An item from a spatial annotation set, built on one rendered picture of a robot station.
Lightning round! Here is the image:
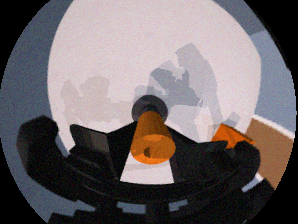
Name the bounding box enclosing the orange knob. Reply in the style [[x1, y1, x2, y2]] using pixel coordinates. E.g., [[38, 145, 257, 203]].
[[130, 111, 176, 165]]

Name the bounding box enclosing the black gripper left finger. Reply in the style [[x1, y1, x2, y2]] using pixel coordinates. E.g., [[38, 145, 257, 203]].
[[69, 121, 138, 180]]

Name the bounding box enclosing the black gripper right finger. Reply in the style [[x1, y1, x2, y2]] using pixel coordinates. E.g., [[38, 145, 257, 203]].
[[165, 125, 227, 183]]

